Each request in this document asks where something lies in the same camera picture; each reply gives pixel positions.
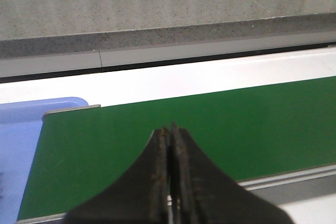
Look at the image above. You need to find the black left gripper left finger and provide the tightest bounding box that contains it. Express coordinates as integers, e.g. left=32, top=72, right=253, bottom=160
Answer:
left=64, top=129, right=169, bottom=223

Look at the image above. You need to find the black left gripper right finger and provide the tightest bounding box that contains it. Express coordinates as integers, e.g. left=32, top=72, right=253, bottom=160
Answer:
left=170, top=124, right=293, bottom=223

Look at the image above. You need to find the green conveyor belt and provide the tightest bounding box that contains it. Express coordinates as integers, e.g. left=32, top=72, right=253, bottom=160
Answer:
left=18, top=77, right=335, bottom=220

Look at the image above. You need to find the blue plastic bin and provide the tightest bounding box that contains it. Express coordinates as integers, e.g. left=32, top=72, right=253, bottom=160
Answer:
left=1, top=97, right=88, bottom=223

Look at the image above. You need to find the grey stone countertop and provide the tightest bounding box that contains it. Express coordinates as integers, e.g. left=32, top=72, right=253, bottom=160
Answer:
left=1, top=0, right=335, bottom=59

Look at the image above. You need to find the white rear conveyor rail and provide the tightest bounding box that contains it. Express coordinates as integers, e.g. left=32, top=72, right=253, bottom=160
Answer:
left=1, top=47, right=335, bottom=106

